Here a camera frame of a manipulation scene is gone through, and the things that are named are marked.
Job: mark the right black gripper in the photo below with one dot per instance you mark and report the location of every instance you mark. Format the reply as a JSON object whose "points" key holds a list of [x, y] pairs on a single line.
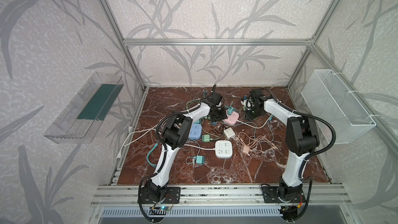
{"points": [[252, 111]]}

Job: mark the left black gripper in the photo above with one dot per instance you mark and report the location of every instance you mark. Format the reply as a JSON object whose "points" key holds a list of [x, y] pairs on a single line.
{"points": [[219, 112]]}

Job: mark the pink power strip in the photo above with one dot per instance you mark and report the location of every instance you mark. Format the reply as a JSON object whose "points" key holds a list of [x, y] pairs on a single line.
{"points": [[231, 119]]}

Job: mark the white charger plug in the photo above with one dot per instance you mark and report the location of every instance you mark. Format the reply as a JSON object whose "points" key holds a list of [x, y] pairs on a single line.
{"points": [[229, 133]]}

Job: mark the green charger plug front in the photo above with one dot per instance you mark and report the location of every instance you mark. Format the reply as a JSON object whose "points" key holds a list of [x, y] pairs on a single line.
{"points": [[206, 138]]}

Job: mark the blue power strip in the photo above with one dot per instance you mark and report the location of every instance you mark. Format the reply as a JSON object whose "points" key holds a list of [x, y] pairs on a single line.
{"points": [[195, 131]]}

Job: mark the white power strip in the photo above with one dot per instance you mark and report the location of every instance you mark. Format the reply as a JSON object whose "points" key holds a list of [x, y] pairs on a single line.
{"points": [[223, 149]]}

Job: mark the teal charger plug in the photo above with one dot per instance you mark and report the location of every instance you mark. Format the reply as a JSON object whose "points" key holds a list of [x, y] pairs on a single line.
{"points": [[200, 159]]}

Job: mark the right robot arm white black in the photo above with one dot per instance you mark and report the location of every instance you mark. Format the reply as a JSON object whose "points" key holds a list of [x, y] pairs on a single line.
{"points": [[302, 136]]}

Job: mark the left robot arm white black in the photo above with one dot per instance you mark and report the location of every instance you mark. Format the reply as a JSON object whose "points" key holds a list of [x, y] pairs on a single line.
{"points": [[172, 133]]}

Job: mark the white wire mesh basket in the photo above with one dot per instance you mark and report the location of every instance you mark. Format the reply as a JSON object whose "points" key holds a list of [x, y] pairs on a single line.
{"points": [[330, 99]]}

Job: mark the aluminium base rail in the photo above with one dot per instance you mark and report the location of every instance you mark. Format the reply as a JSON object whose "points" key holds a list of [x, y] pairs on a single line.
{"points": [[220, 195]]}

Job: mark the clear plastic wall bin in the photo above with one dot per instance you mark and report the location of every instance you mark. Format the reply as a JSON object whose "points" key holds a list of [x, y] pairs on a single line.
{"points": [[80, 121]]}

